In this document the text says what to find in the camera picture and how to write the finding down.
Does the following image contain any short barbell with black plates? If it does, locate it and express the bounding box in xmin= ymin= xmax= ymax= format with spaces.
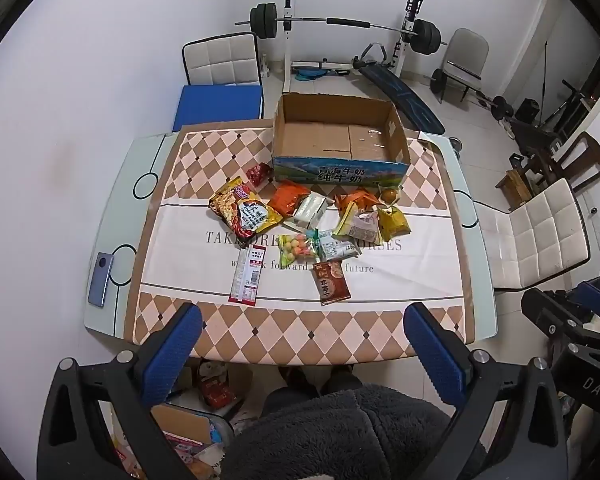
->
xmin=430 ymin=62 xmax=506 ymax=111

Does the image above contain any blue grey smartphone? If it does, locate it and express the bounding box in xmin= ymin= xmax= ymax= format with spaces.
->
xmin=87 ymin=252 xmax=118 ymax=308

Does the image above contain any dark blue weight bench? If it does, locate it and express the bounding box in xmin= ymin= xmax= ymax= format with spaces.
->
xmin=355 ymin=62 xmax=446 ymax=136

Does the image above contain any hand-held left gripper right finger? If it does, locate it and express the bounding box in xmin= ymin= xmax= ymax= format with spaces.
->
xmin=404 ymin=301 xmax=571 ymax=480

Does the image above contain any checkered printed tablecloth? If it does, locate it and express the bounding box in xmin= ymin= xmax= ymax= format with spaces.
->
xmin=122 ymin=127 xmax=476 ymax=361

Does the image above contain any white padded chair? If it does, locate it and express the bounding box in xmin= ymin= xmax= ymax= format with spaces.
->
xmin=472 ymin=177 xmax=593 ymax=293
xmin=181 ymin=32 xmax=266 ymax=121

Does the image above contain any long barbell with black plates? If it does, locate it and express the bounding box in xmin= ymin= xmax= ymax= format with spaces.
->
xmin=234 ymin=2 xmax=448 ymax=56

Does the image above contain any pink grey snack packet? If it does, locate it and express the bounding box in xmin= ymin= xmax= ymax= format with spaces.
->
xmin=333 ymin=208 xmax=381 ymax=243

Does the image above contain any yellow red noodle packet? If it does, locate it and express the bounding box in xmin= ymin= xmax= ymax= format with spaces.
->
xmin=209 ymin=176 xmax=283 ymax=240

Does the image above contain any small wooden stool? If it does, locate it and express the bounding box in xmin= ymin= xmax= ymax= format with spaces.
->
xmin=496 ymin=169 xmax=541 ymax=211

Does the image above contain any long red white packet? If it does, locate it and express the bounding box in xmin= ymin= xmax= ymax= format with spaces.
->
xmin=228 ymin=246 xmax=267 ymax=306

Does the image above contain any torn orange snack packet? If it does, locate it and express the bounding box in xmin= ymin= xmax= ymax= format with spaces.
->
xmin=334 ymin=187 xmax=385 ymax=221

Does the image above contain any grey chair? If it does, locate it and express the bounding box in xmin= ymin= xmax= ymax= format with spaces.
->
xmin=437 ymin=27 xmax=491 ymax=106

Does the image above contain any black speaker box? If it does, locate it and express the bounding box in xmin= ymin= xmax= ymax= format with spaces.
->
xmin=514 ymin=97 xmax=541 ymax=126

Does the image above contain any white bench press rack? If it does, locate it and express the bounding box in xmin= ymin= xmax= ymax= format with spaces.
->
xmin=279 ymin=0 xmax=426 ymax=93

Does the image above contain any yellow snack packet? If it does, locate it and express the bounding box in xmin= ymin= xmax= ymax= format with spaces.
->
xmin=376 ymin=205 xmax=412 ymax=242

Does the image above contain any cardboard box with packets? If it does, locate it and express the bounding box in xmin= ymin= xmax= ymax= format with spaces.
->
xmin=107 ymin=402 xmax=233 ymax=480

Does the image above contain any clear bag of candy balls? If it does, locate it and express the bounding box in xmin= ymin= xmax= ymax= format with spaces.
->
xmin=278 ymin=232 xmax=321 ymax=264

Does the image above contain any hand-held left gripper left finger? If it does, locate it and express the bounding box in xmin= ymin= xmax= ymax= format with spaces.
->
xmin=37 ymin=302 xmax=203 ymax=480

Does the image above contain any small red snack packet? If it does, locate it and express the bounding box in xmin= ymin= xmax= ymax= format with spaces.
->
xmin=245 ymin=162 xmax=273 ymax=191

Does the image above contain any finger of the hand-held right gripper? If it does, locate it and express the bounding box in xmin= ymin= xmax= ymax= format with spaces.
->
xmin=576 ymin=280 xmax=600 ymax=318
xmin=521 ymin=287 xmax=600 ymax=361

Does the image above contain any brown wooden chair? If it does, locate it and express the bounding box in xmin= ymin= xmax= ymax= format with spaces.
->
xmin=545 ymin=131 xmax=600 ymax=193

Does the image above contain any green white snack packet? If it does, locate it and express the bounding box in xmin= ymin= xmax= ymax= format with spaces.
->
xmin=307 ymin=229 xmax=362 ymax=263

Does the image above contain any blue seat cushion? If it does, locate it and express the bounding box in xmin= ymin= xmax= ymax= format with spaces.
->
xmin=171 ymin=84 xmax=265 ymax=133

